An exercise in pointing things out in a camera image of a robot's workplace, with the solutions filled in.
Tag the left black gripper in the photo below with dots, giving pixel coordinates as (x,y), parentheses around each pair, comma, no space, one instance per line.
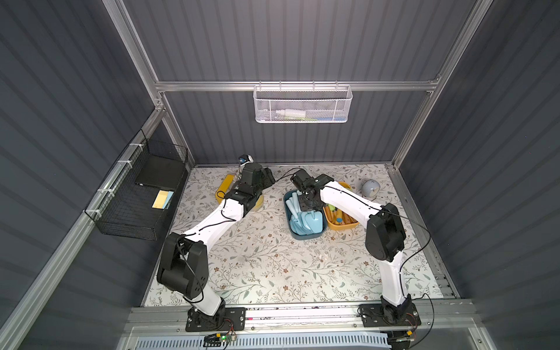
(266,177)

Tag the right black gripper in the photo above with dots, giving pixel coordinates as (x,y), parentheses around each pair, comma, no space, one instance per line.
(310,201)

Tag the blue shovel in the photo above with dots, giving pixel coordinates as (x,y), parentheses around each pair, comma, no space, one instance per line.
(312,221)
(295,201)
(295,223)

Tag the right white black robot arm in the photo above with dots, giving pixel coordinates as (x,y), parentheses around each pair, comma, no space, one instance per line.
(385,234)

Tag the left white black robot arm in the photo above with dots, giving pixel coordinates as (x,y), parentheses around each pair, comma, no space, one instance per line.
(184,266)

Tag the teal storage box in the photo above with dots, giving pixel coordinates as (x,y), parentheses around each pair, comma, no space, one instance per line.
(306,235)

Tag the yellow storage box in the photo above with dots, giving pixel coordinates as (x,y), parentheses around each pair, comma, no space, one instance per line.
(337,219)

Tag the yellow pencil cup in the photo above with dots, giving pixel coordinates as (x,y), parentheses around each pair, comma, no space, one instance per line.
(259,203)

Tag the white round lamp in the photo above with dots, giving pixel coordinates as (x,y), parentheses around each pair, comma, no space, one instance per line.
(370,189)

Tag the white bottle in basket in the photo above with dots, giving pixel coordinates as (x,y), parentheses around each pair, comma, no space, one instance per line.
(293,114)

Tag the yellow sticky notes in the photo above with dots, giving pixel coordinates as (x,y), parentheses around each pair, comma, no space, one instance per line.
(163,199)

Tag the black notebook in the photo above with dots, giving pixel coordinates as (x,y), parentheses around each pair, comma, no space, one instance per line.
(160,172)

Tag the white perforated front panel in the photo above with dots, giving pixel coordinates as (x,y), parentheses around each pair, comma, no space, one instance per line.
(330,340)

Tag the white wire wall basket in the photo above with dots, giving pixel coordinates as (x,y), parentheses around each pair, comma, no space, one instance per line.
(322,103)

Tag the black wire side basket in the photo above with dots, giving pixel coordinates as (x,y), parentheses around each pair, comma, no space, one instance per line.
(125,209)

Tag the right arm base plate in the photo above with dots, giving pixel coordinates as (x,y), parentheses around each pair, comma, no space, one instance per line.
(377,315)

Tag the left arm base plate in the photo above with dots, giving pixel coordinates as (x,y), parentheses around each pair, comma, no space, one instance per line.
(225,319)

